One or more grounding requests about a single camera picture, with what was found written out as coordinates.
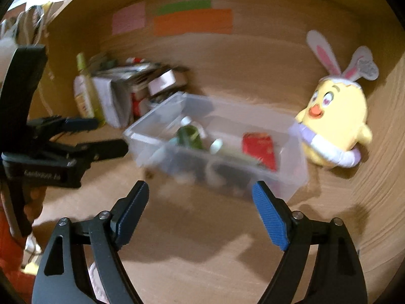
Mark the orange sticky note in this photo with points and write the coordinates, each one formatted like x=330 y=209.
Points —
x=217 y=21

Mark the red packet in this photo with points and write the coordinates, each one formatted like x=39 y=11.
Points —
x=260 y=145

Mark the light blue white bottle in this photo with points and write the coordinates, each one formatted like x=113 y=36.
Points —
x=162 y=153

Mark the pink sticky note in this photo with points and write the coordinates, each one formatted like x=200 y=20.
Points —
x=130 y=18

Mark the small pink white box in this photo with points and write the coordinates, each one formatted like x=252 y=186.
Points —
x=168 y=80

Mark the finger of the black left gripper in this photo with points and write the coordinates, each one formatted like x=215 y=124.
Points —
x=54 y=125
x=85 y=153

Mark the yellow-green spray bottle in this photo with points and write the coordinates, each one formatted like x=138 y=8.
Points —
x=85 y=93

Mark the red box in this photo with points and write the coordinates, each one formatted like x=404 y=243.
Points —
x=139 y=104

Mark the white paper boxes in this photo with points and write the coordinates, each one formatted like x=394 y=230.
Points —
x=115 y=101

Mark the clear plastic storage bin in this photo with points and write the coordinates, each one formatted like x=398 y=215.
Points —
x=226 y=120

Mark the green sticky note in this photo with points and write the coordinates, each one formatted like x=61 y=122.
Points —
x=183 y=6

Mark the stack of papers and books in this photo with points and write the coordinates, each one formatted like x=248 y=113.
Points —
x=136 y=74

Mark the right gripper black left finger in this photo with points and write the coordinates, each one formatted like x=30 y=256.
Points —
x=63 y=276

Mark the yellow chick bunny plush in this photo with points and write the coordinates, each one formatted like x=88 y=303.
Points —
x=335 y=120

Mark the dark green dropper bottle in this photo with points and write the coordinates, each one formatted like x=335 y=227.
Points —
x=188 y=136

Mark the white green Ninino tube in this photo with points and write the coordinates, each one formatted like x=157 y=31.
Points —
x=218 y=147

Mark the white bowl of marbles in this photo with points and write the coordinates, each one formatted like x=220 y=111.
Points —
x=157 y=100

